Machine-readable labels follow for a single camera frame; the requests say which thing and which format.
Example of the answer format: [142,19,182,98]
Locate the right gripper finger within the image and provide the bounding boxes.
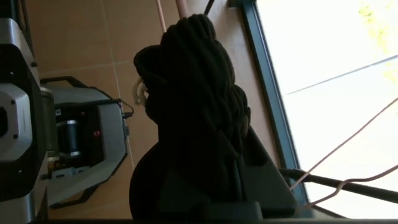
[241,126,297,218]

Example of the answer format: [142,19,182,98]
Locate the black shorts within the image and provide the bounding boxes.
[129,14,252,220]

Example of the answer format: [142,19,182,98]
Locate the pink clothes hanger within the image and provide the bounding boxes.
[155,0,191,34]
[289,98,398,210]

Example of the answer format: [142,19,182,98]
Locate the window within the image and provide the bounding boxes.
[228,0,398,218]

